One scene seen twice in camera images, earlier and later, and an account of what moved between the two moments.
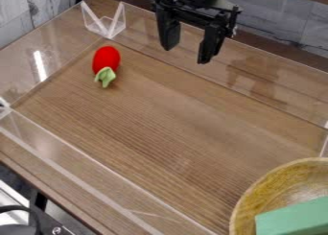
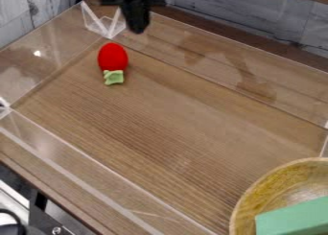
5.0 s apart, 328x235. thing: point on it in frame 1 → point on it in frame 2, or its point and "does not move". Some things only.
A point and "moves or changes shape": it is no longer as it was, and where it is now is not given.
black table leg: x=41 y=200 does not move
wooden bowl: x=296 y=182 does not move
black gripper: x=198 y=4 → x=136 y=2
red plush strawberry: x=105 y=61 moves or changes shape
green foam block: x=305 y=219 does not move
